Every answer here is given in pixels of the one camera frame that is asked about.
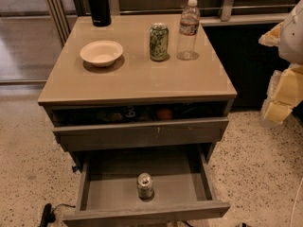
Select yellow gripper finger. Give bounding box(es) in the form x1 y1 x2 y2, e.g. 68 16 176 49
263 63 303 124
258 23 283 46

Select silver 7up can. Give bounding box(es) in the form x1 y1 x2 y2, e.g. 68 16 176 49
136 173 154 200

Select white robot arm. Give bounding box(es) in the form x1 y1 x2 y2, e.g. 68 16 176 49
258 0 303 127

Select green soda can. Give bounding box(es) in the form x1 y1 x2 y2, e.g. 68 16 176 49
150 23 169 61

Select orange fruit in drawer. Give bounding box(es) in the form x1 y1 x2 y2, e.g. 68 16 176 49
156 108 173 120

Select grey drawer cabinet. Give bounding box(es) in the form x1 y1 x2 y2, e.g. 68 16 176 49
37 14 238 163

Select grey middle drawer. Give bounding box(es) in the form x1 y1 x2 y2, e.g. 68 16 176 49
63 145 230 227

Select grey drawer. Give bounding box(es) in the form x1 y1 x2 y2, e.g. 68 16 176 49
63 145 230 227
53 101 229 152

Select grey top drawer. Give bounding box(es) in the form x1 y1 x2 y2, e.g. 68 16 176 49
53 101 229 152

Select clear plastic water bottle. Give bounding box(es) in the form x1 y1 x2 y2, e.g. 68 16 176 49
177 0 200 61

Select white paper bowl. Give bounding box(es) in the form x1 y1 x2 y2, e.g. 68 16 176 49
80 41 123 67

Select black insulated flask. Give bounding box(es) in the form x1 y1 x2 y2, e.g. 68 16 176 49
88 0 111 26

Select black snack bag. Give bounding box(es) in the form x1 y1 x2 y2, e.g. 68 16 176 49
97 106 151 123

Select black power cable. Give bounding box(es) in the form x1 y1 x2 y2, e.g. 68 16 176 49
38 202 77 227

